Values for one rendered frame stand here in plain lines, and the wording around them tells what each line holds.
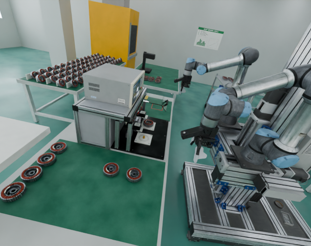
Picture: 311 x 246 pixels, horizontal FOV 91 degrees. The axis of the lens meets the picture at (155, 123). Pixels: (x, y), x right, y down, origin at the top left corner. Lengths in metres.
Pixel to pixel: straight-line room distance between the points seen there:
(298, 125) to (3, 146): 1.31
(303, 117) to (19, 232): 1.48
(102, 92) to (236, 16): 5.96
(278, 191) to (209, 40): 5.80
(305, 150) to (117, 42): 4.53
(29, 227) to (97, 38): 4.65
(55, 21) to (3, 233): 4.61
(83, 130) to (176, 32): 5.60
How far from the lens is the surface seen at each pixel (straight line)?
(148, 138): 1.48
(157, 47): 6.54
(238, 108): 0.74
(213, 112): 0.70
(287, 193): 1.38
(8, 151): 0.83
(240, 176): 1.32
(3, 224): 1.19
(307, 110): 0.99
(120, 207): 1.08
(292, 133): 1.04
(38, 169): 1.31
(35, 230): 1.12
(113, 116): 1.17
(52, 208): 1.14
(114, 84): 1.21
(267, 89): 0.94
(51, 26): 5.22
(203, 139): 0.77
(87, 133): 1.39
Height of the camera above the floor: 1.71
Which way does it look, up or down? 32 degrees down
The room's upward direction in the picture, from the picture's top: 11 degrees clockwise
